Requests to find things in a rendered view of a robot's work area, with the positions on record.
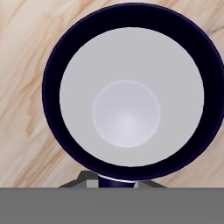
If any dark blue mug white inside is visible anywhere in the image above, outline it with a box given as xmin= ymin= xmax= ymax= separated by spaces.
xmin=41 ymin=2 xmax=224 ymax=189

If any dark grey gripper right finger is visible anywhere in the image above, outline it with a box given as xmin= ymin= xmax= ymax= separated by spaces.
xmin=134 ymin=179 xmax=168 ymax=189

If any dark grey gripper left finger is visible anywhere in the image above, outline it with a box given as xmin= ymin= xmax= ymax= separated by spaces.
xmin=58 ymin=170 xmax=100 ymax=189

